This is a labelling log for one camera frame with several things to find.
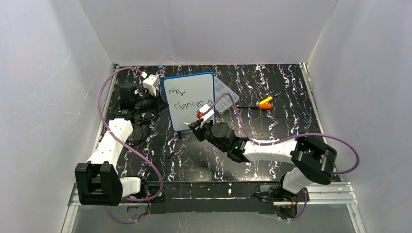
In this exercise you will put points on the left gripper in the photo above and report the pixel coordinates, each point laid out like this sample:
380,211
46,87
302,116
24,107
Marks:
155,101

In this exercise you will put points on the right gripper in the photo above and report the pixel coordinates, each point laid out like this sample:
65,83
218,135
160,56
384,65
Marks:
198,125

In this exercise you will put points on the blue framed whiteboard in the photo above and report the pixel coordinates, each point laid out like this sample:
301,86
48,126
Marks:
185,95

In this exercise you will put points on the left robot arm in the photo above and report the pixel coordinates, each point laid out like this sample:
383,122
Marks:
97,179

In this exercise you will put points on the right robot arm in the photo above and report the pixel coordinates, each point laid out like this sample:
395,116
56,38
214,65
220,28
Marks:
314,160

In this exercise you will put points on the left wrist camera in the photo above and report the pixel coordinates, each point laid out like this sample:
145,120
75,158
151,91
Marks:
151,83

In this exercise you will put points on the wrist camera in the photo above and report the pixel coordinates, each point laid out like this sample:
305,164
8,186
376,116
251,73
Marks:
205,114
151,83

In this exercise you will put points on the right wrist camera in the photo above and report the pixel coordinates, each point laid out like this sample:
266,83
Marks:
205,114

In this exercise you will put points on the orange handled screwdriver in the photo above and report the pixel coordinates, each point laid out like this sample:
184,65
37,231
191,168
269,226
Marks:
265,106

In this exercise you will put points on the yellow handled screwdriver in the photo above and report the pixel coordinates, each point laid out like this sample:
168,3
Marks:
265,101

